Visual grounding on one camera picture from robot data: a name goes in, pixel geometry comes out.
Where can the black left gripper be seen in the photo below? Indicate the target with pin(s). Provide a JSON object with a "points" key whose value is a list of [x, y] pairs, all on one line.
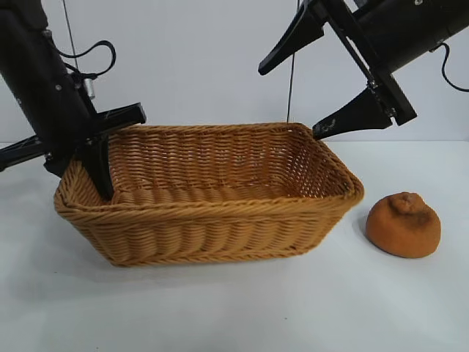
{"points": [[47, 91]]}

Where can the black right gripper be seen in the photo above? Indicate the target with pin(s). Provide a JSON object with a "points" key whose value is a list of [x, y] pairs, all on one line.
{"points": [[395, 33]]}

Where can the woven wicker basket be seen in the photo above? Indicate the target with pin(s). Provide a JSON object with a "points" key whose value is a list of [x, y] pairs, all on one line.
{"points": [[220, 227]]}

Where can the round brown bread bun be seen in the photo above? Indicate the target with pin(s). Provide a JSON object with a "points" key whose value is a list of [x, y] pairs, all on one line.
{"points": [[399, 234]]}

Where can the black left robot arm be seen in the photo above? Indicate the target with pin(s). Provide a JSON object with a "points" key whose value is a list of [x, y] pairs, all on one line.
{"points": [[22, 11]]}

